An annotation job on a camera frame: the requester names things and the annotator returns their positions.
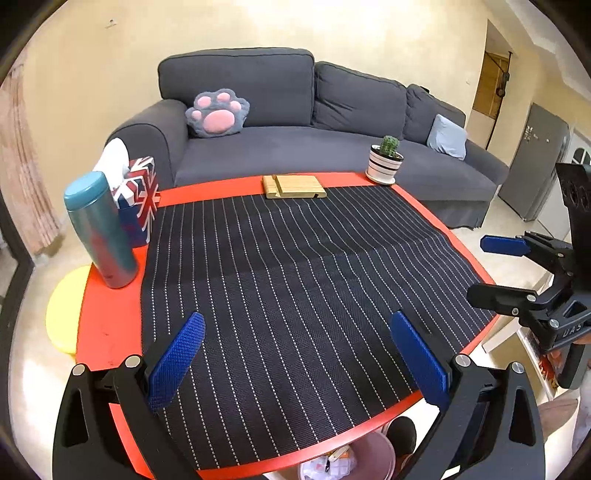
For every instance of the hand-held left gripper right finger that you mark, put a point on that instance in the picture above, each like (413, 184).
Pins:
(418, 357)

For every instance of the wooden doorway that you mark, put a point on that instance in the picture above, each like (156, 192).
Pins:
(487, 87)

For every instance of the white low shelf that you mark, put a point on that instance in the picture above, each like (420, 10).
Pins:
(503, 337)

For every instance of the dark grey sofa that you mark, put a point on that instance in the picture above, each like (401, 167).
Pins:
(286, 152)

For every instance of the grey refrigerator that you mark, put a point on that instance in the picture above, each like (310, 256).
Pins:
(531, 161)

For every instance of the yellow round stool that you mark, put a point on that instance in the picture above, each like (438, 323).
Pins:
(64, 309)

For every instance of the white door with window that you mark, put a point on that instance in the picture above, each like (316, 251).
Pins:
(581, 154)

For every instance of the cactus in striped pot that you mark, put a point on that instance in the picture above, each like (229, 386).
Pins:
(383, 166)

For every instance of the clear plastic bag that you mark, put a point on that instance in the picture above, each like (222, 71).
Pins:
(318, 467)

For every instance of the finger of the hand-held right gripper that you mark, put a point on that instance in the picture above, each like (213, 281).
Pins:
(489, 295)
(501, 244)

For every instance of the teal thermos bottle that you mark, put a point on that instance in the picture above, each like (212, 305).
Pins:
(99, 230)

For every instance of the white tissue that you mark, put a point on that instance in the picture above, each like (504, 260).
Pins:
(111, 161)

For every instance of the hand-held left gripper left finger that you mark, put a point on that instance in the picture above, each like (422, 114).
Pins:
(178, 357)

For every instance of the wooden phone stand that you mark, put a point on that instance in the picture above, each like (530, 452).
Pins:
(295, 184)

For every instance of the pink patterned curtain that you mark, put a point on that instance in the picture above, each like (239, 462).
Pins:
(23, 175)

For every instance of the flag print tissue box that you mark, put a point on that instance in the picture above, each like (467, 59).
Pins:
(138, 198)

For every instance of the pink bin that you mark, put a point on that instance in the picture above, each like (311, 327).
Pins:
(374, 452)

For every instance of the grey pink paw cushion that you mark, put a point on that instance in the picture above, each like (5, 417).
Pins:
(214, 115)

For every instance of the person's black shoe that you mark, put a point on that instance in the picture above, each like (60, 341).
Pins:
(399, 434)

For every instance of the black striped table mat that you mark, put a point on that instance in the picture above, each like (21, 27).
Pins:
(286, 300)

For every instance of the light blue cushion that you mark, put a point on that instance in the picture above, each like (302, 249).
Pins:
(445, 136)

